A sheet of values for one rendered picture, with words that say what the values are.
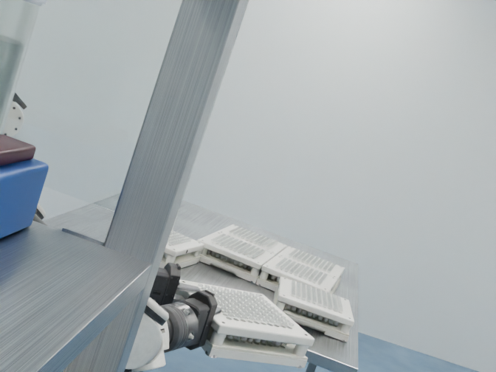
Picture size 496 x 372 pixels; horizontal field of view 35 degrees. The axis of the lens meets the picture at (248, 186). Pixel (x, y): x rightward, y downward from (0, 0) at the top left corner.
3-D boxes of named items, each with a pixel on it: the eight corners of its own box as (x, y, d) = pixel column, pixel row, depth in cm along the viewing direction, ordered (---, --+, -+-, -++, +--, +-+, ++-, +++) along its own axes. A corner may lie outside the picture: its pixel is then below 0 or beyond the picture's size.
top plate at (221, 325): (312, 347, 171) (316, 339, 170) (216, 333, 158) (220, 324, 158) (260, 301, 191) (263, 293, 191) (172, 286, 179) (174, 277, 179)
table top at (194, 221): (139, 191, 379) (142, 184, 379) (356, 271, 369) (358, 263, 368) (0, 245, 232) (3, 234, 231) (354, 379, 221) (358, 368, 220)
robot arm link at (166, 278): (174, 257, 176) (123, 246, 171) (184, 271, 167) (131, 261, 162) (158, 308, 178) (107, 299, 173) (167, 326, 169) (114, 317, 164)
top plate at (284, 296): (278, 281, 264) (280, 275, 264) (347, 305, 264) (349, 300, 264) (276, 300, 240) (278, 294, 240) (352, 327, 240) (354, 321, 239)
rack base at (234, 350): (304, 367, 171) (308, 358, 171) (208, 356, 159) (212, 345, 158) (253, 319, 192) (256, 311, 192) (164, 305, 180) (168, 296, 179)
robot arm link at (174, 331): (183, 301, 149) (147, 308, 139) (192, 358, 147) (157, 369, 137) (135, 308, 154) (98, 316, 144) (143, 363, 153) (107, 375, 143)
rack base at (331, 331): (273, 294, 265) (275, 288, 265) (342, 319, 265) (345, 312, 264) (271, 316, 241) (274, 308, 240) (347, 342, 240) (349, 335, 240)
